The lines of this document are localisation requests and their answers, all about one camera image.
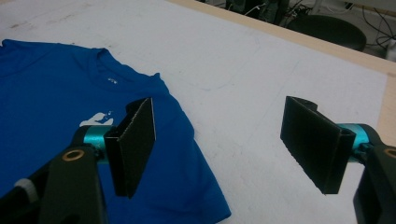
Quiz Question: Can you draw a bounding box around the white table mat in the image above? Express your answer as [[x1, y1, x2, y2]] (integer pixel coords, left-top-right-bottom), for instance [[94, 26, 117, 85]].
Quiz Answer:
[[0, 0, 389, 224]]

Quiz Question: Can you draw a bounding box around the blue T-shirt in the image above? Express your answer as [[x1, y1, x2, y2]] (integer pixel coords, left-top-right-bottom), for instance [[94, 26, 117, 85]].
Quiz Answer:
[[0, 38, 233, 224]]

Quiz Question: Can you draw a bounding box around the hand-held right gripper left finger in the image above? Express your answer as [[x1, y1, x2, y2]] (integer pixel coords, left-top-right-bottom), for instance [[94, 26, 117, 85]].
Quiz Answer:
[[82, 97, 157, 199]]

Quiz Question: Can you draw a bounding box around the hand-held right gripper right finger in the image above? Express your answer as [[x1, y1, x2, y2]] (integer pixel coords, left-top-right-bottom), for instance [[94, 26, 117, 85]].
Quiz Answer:
[[279, 95, 374, 195]]

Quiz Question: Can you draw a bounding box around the black round stool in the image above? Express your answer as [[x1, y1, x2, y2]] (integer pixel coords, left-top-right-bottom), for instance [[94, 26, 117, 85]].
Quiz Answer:
[[284, 14, 368, 52]]

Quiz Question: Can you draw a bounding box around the light wooden table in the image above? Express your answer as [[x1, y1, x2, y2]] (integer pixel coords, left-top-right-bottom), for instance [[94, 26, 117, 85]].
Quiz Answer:
[[0, 0, 396, 224]]

